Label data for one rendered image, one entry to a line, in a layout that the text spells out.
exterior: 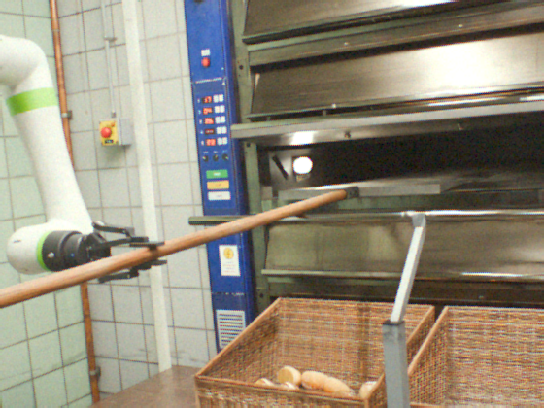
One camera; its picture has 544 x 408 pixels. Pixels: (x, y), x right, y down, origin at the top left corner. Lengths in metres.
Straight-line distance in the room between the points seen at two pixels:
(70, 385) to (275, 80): 1.48
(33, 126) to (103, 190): 1.19
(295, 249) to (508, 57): 0.90
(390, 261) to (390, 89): 0.52
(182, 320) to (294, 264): 0.56
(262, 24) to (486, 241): 0.99
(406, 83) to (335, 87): 0.24
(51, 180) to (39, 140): 0.10
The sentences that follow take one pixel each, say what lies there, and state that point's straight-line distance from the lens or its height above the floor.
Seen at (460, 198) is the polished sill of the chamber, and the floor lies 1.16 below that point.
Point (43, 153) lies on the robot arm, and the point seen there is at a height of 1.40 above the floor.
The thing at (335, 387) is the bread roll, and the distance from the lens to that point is 2.23.
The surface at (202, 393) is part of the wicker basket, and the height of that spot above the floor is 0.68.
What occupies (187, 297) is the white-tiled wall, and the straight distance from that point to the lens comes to 2.74.
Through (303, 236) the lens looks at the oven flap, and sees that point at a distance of 2.43.
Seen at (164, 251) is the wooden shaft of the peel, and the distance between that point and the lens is 1.48.
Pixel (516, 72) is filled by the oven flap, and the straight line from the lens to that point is 2.12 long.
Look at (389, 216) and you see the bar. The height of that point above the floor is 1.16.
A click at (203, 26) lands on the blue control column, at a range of 2.56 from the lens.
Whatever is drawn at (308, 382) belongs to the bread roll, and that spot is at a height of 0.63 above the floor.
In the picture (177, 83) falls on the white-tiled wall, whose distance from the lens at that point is 2.66.
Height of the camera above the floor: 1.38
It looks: 5 degrees down
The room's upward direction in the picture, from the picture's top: 5 degrees counter-clockwise
